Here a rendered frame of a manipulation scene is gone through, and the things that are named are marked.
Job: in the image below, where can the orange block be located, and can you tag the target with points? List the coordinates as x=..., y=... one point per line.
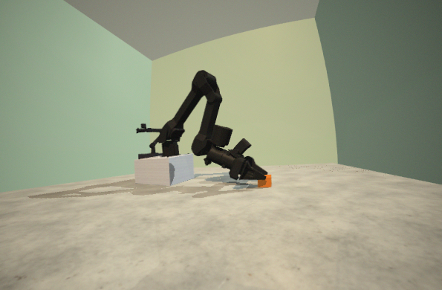
x=265, y=183

